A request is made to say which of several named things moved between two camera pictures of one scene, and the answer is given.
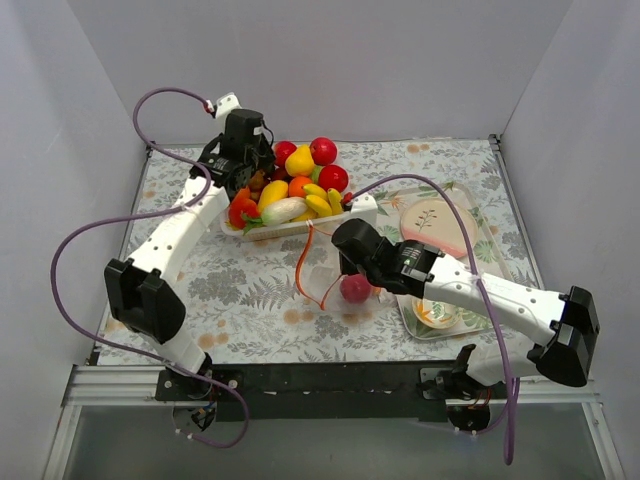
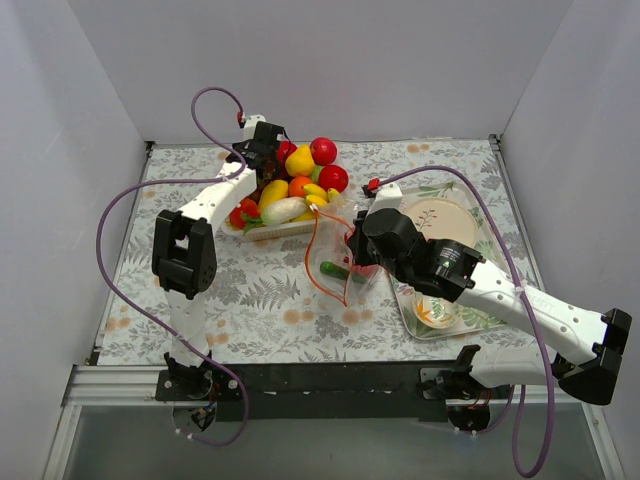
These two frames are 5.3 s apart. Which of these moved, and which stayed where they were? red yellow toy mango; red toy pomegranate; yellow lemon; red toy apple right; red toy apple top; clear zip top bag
Moved: clear zip top bag; red toy pomegranate
Stayed: yellow lemon; red toy apple right; red toy apple top; red yellow toy mango
